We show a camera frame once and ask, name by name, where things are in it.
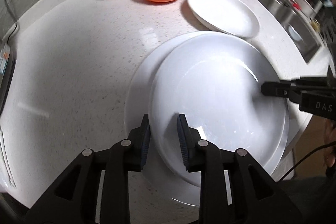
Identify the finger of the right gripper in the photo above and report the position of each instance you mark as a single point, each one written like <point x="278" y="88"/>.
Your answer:
<point x="277" y="89"/>

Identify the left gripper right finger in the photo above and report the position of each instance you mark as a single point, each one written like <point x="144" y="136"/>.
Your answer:
<point x="188" y="140"/>

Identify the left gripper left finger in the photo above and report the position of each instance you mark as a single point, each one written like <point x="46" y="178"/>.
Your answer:
<point x="140" y="141"/>

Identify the large white plate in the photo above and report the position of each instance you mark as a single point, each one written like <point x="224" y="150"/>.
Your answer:
<point x="137" y="104"/>

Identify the white deep plate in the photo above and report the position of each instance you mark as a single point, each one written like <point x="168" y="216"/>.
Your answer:
<point x="214" y="79"/>

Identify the person right hand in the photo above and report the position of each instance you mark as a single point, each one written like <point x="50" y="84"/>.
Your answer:
<point x="329" y="137"/>

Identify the stainless steel sink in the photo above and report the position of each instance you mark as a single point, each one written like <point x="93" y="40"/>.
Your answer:
<point x="295" y="26"/>

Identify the small white plate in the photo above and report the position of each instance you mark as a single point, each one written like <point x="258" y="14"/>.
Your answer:
<point x="229" y="16"/>

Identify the stainless steel rice cooker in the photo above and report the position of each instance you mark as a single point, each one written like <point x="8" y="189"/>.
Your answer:
<point x="7" y="70"/>

